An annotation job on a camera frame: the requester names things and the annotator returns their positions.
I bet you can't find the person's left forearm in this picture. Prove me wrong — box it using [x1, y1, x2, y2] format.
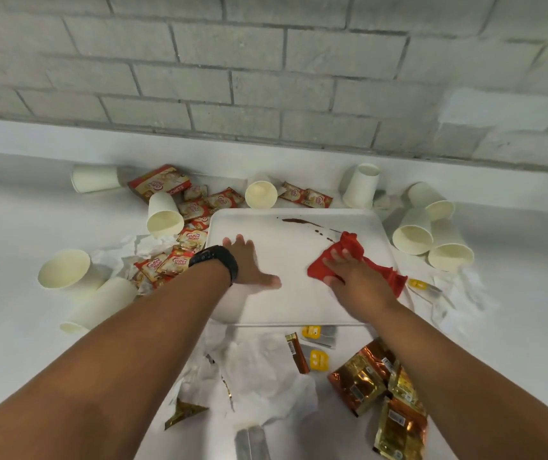
[0, 261, 231, 460]

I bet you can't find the white plastic tray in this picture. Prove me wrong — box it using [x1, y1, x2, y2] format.
[205, 208, 414, 327]

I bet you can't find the person's right forearm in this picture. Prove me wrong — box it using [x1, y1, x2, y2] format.
[357, 302, 548, 460]

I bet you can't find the pile of creamer sachets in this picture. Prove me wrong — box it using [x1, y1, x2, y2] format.
[131, 185, 246, 291]

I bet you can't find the black wristwatch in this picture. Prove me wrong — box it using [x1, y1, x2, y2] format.
[189, 245, 239, 287]

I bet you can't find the silver packet with yellow tab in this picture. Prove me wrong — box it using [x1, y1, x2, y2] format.
[301, 325, 338, 349]
[407, 278, 443, 298]
[303, 345, 331, 373]

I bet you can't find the person's left hand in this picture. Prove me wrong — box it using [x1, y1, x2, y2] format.
[222, 234, 282, 289]

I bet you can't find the red creamer box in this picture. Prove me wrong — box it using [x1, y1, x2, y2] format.
[127, 164, 192, 203]

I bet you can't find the red cleaning cloth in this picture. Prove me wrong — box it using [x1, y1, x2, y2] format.
[307, 231, 409, 299]

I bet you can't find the brown coffee spill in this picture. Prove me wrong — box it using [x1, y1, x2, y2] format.
[281, 217, 347, 243]

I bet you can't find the single red creamer packet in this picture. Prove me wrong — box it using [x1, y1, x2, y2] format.
[280, 181, 306, 203]
[300, 188, 333, 209]

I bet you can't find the white paper cup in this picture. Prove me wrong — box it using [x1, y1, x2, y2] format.
[37, 248, 105, 296]
[71, 164, 122, 194]
[342, 163, 381, 210]
[146, 191, 185, 239]
[392, 208, 434, 256]
[406, 181, 456, 222]
[244, 179, 280, 210]
[427, 219, 475, 272]
[59, 276, 139, 335]

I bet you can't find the brown coffee stick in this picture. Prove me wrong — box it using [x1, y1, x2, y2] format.
[285, 332, 311, 375]

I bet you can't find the person's right hand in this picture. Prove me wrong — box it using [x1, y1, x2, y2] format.
[323, 248, 400, 322]

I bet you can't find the torn gold wrapper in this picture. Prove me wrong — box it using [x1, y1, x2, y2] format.
[164, 398, 209, 431]

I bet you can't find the orange gold coffee packet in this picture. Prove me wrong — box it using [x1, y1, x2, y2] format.
[372, 396, 429, 460]
[387, 363, 429, 418]
[359, 337, 400, 381]
[327, 351, 390, 418]

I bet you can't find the torn wrapper strip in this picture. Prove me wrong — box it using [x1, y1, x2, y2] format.
[205, 353, 236, 413]

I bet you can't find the plain silver packet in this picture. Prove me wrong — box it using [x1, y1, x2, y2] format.
[234, 424, 272, 460]

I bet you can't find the crumpled white tissue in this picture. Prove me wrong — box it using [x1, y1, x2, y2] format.
[430, 266, 496, 333]
[176, 325, 320, 428]
[91, 234, 179, 284]

